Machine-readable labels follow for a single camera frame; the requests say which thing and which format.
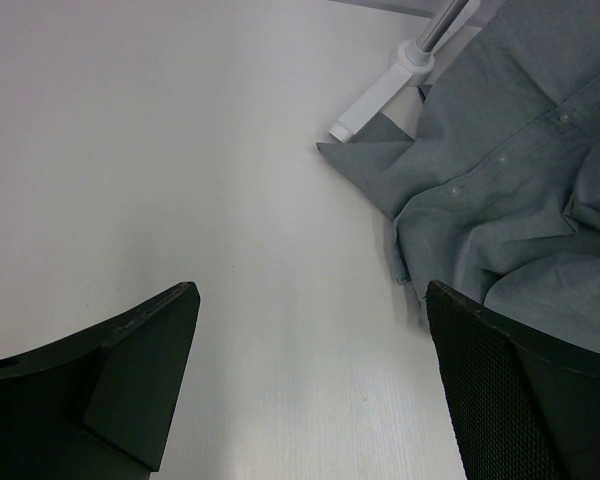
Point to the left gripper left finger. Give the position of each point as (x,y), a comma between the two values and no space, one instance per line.
(99,404)

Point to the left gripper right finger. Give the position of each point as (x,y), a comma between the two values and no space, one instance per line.
(523,404)

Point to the grey button shirt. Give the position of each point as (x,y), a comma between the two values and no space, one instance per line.
(497,195)

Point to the white rack foot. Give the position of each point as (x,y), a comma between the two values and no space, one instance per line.
(410,68)

